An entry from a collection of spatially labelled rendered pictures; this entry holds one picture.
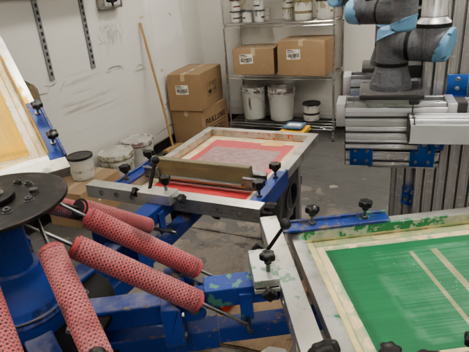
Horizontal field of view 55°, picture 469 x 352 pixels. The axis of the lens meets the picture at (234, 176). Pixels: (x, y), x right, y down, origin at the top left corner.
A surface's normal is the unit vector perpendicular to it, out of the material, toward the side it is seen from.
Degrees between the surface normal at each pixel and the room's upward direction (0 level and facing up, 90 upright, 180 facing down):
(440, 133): 90
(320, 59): 90
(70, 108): 90
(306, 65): 90
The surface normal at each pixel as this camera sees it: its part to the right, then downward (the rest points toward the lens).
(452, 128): -0.26, 0.40
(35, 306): 0.57, -0.21
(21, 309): 0.38, -0.14
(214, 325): -0.07, -0.91
